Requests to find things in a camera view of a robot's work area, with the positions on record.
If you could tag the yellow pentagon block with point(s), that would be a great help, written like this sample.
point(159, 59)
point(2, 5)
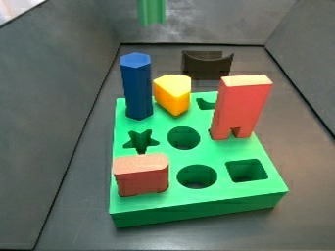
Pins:
point(172, 92)

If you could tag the green shape sorter board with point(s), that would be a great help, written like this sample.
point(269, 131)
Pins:
point(216, 177)

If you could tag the green arch block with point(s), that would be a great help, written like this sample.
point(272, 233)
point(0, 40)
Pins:
point(151, 11)

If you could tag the black curved bracket stand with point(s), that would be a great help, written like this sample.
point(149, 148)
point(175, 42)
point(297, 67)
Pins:
point(205, 65)

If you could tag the tall red notched block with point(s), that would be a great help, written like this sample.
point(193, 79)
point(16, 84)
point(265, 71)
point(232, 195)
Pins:
point(241, 97)

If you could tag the short red rounded block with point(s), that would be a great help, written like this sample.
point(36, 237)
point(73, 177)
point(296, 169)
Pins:
point(140, 174)

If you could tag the blue hexagonal prism block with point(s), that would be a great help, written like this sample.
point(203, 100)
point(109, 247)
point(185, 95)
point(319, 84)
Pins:
point(135, 66)

